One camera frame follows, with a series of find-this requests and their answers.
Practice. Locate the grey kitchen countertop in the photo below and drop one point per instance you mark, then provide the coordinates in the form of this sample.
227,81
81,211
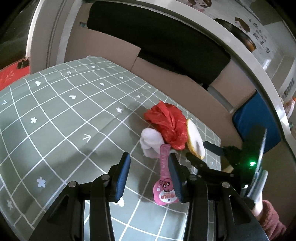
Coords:
238,52

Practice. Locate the red plastic bag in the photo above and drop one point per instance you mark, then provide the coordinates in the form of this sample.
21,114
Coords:
170,122

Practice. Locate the black hanging towel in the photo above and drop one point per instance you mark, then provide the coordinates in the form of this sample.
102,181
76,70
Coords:
163,41

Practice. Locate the white tissue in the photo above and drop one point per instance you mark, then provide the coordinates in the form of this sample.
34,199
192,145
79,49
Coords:
150,142

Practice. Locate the blue hanging towel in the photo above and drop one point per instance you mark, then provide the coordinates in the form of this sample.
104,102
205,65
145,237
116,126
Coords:
255,112

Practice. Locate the round white yellow pad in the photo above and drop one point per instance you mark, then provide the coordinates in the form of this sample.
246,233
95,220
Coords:
194,142

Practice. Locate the red orange-capped bottle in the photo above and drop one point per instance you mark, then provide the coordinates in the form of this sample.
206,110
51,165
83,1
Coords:
289,107

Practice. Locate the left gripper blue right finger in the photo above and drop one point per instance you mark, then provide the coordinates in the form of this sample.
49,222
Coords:
177,176

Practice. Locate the red floor mat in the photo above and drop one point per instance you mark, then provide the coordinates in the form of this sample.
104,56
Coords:
11,73

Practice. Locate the person right hand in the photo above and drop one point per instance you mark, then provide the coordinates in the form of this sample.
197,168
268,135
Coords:
257,211

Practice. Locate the green grid tablecloth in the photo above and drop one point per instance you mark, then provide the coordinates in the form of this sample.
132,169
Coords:
72,122

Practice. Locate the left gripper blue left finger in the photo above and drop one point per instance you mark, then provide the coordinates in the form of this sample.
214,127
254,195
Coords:
119,174

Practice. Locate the dark red sleeve forearm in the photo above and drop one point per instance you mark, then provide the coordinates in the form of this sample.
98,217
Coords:
270,221

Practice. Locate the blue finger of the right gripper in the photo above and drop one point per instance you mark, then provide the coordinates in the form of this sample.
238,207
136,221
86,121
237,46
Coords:
196,162
213,148

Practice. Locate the black wok with wooden handle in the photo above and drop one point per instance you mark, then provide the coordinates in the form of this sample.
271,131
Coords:
239,34

